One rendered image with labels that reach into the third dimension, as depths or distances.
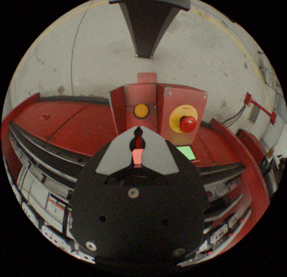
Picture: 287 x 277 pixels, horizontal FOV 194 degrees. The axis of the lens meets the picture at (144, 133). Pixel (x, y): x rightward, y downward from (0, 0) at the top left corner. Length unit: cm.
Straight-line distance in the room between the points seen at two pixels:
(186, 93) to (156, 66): 80
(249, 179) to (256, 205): 35
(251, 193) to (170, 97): 119
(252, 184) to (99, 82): 194
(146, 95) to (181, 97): 10
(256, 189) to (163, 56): 163
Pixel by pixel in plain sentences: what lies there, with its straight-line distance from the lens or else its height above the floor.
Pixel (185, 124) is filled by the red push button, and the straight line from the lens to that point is 17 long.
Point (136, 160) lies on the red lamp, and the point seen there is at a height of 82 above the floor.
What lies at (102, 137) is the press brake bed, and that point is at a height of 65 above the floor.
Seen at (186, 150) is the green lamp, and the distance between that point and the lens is 24.
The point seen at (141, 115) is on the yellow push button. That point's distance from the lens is 23.
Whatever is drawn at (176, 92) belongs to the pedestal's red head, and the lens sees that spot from 17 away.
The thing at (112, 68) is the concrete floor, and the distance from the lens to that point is 100.
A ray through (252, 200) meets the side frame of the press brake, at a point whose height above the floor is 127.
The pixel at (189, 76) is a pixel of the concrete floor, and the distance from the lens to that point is 107.
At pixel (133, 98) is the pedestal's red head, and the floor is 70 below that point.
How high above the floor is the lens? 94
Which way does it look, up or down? 53 degrees down
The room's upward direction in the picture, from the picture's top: 178 degrees clockwise
